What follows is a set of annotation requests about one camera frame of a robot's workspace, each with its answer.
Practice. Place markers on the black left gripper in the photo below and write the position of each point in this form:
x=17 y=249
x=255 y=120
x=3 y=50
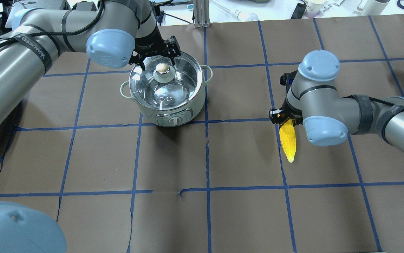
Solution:
x=148 y=42

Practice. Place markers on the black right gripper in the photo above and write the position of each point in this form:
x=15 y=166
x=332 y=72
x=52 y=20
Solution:
x=277 y=115

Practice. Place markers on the yellow toy corn cob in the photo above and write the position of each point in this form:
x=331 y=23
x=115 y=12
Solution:
x=288 y=139

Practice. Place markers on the glass pot lid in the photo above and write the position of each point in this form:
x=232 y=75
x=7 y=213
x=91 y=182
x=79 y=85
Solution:
x=163 y=86

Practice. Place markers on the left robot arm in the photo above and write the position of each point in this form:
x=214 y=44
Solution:
x=121 y=32

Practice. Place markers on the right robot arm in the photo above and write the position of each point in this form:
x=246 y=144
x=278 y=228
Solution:
x=312 y=100

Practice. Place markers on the pale green electric pot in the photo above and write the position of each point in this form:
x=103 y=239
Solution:
x=175 y=117

